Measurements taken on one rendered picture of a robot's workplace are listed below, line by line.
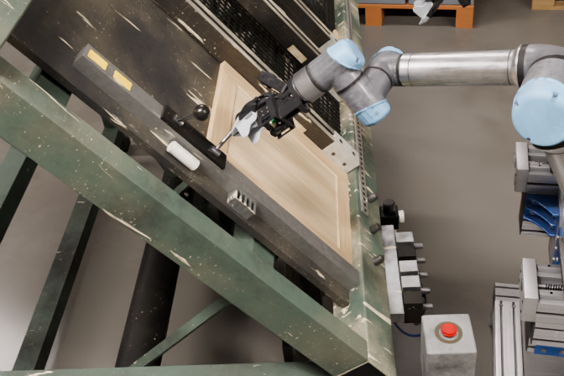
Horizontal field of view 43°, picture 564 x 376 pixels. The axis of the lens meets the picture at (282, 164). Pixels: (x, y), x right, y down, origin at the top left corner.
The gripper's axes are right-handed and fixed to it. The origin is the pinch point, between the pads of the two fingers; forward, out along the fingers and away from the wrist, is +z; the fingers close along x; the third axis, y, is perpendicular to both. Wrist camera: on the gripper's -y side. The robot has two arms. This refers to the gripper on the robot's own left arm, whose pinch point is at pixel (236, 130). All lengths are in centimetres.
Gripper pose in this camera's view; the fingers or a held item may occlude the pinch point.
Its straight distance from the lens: 172.5
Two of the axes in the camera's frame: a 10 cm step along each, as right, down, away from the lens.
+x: 6.4, 3.4, 6.9
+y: 2.0, 7.9, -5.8
